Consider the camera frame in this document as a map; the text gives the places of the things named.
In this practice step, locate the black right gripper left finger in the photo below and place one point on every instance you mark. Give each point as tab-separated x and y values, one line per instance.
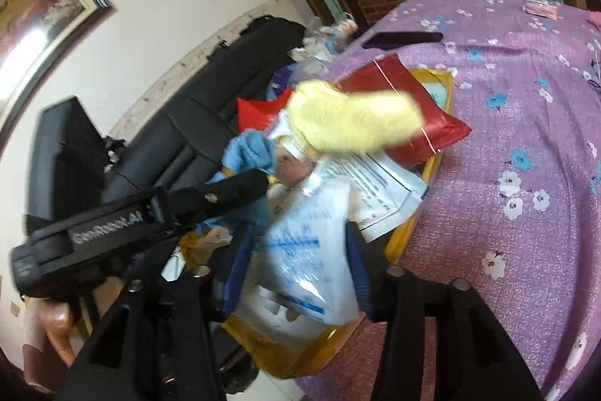
238	254

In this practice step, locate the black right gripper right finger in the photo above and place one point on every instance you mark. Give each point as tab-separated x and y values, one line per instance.
366	262

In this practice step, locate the large white plastic bag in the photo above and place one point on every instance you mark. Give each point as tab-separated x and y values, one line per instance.
299	262

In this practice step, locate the silver printed packet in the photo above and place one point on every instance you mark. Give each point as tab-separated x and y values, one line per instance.
384	195

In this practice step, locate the pink round pouch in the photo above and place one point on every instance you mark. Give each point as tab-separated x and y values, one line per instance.
289	170

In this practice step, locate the yellow fluffy cloth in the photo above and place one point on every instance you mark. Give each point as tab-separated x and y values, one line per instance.
331	121

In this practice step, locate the red foil packet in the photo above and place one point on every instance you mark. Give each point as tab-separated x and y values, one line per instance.
430	88

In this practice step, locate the left hand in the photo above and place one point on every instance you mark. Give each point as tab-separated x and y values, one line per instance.
54	333

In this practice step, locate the yellow white storage box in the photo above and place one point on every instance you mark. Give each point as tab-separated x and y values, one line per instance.
286	343

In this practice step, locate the black leather sofa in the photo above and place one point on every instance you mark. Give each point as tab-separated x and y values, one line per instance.
182	145

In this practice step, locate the red gift bag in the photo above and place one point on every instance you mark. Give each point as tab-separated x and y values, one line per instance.
259	115

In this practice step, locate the purple floral tablecloth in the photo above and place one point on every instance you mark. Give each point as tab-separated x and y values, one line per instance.
515	206

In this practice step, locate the framed painting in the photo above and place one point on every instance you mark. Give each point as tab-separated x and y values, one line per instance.
35	34

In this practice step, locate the black phone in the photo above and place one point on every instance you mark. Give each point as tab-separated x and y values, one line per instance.
387	41

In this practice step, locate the clear plastic bag pile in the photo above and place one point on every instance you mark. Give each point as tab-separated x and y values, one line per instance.
320	47

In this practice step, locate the pink striped packet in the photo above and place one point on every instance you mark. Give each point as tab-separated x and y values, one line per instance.
541	8

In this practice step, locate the pink cloth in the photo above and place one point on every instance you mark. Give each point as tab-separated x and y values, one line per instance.
595	18

